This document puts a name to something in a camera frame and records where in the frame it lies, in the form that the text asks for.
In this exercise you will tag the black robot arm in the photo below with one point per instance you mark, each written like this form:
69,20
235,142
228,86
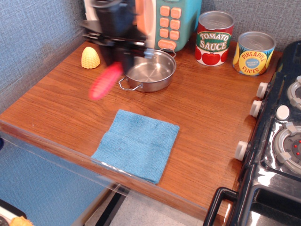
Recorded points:
113,5

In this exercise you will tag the yellow toy corn piece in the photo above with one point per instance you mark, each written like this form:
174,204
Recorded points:
90,58

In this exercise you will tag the clear acrylic barrier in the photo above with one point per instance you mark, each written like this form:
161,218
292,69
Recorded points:
127,185

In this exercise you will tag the orange black object at corner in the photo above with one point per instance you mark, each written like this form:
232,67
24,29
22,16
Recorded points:
12,216

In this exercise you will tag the toy microwave oven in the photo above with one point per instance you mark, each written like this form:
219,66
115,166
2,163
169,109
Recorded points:
166,23

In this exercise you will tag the pineapple slices can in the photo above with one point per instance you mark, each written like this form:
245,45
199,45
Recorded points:
253,53

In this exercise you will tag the red handled metal spoon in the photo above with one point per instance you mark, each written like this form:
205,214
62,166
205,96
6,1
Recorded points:
105,81

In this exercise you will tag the black toy stove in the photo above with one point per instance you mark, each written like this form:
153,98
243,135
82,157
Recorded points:
269,183

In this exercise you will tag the blue folded cloth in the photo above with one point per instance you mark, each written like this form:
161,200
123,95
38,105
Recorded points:
137,145

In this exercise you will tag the small steel pot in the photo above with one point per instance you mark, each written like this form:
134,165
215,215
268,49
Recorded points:
150,74

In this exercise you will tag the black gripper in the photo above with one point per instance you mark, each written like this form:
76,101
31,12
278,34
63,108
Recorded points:
116,29

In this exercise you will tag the tomato sauce can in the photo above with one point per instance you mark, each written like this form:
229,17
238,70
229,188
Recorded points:
214,34

